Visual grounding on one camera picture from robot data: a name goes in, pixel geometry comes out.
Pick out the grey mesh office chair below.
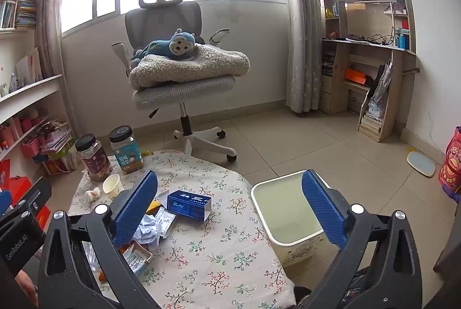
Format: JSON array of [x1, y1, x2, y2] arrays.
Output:
[[112, 0, 237, 163]]

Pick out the purple label snack jar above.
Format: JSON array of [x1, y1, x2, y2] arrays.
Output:
[[75, 133, 113, 182]]

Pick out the left beige curtain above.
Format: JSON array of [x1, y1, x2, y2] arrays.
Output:
[[35, 0, 80, 136]]

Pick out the small open medicine box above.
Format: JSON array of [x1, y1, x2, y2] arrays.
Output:
[[122, 242, 152, 276]]

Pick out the blue monkey plush toy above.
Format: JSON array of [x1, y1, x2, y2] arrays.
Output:
[[130, 28, 195, 67]]

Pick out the red printed gift bag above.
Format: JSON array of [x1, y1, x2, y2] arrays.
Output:
[[438, 126, 461, 203]]

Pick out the teal label nut jar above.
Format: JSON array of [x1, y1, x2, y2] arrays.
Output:
[[109, 125, 144, 174]]

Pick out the person's left hand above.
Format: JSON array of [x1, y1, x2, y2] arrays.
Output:
[[15, 270, 38, 307]]

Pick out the wooden desk with shelves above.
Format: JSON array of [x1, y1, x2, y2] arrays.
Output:
[[319, 0, 419, 142]]

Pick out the small crumpled tissue ball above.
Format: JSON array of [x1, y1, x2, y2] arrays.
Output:
[[85, 187, 102, 202]]

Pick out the white trash bin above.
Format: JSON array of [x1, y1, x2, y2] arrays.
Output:
[[251, 171, 338, 267]]

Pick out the silver plastic bag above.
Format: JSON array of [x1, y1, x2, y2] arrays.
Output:
[[366, 60, 393, 121]]

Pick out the beige fleece blanket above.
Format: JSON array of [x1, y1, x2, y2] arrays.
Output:
[[129, 44, 250, 91]]

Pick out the blister pill pack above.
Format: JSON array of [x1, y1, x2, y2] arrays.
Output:
[[154, 207, 176, 239]]

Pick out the white bathroom scale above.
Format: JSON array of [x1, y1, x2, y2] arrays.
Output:
[[406, 151, 436, 178]]

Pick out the yellow snack packet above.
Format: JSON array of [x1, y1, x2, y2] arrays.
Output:
[[145, 200, 162, 215]]

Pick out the blue medicine box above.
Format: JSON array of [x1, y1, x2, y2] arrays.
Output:
[[167, 190, 212, 222]]

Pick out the beige curtain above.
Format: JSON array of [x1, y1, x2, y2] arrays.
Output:
[[286, 0, 324, 114], [35, 0, 80, 136]]

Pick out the floral tablecloth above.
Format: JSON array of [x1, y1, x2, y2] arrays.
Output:
[[67, 148, 298, 309]]

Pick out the white paper cup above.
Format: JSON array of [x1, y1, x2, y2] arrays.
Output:
[[102, 174, 124, 200]]

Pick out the white bookshelf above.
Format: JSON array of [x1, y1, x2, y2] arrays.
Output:
[[0, 0, 78, 187]]

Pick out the red gift box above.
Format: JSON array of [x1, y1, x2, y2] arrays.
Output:
[[0, 159, 51, 229]]

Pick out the orange box under desk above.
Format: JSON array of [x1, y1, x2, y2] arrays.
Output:
[[345, 68, 366, 85]]

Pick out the right beige curtain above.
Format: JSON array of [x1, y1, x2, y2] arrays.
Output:
[[286, 0, 324, 114]]

